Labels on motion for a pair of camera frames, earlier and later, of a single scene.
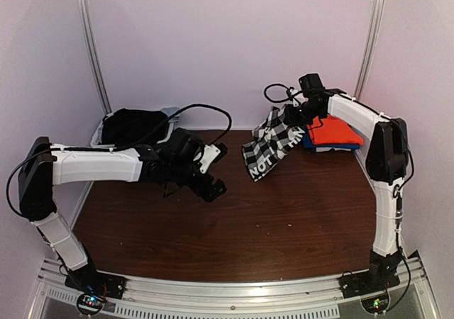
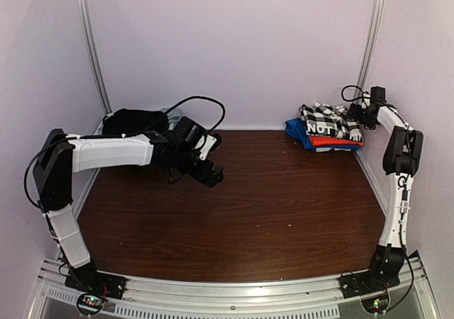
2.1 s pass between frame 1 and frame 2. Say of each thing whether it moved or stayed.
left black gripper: moved
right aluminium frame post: stayed
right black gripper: moved
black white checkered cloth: moved
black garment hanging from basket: stayed
